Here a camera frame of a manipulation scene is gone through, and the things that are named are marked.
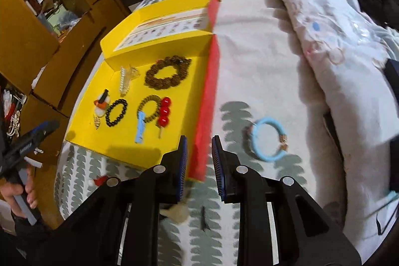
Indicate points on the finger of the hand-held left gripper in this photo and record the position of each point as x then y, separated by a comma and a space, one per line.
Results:
42, 131

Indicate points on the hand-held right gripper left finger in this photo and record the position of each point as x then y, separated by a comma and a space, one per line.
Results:
181, 174

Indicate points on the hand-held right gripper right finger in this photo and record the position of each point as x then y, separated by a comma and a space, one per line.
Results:
219, 174

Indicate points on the light blue bangle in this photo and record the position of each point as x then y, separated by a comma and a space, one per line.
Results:
260, 152

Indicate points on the blue tassel charm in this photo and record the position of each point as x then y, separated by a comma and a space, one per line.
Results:
140, 129

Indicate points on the white rabbit pompom hair clip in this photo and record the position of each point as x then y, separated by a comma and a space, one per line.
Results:
100, 105

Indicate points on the red bead hair clip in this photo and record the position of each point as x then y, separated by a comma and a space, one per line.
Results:
164, 111

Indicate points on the yellow cardboard box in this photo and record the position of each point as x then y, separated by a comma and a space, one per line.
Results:
124, 135

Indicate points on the pearl hair claw clip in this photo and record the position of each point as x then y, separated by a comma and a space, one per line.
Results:
125, 82

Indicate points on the person's left forearm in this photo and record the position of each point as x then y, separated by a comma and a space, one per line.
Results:
31, 231

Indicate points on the person's left hand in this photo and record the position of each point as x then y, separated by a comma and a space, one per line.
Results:
11, 194

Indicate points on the wooden drawer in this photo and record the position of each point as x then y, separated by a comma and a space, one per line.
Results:
46, 122
71, 66

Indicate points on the pile of accessories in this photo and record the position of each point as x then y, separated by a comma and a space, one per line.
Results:
12, 113

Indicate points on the small cream ornament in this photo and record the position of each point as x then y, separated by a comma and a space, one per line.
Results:
176, 214

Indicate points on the black wristwatch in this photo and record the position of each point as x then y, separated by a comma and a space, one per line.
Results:
204, 217

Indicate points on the red santa hat hair clip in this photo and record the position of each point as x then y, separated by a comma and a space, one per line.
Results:
99, 181

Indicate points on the wooden wardrobe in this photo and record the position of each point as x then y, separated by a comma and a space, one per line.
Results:
25, 35

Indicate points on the blue plastic bag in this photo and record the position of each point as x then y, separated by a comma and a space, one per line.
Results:
67, 21

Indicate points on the pale cartoon print quilt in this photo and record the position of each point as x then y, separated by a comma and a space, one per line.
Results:
327, 35

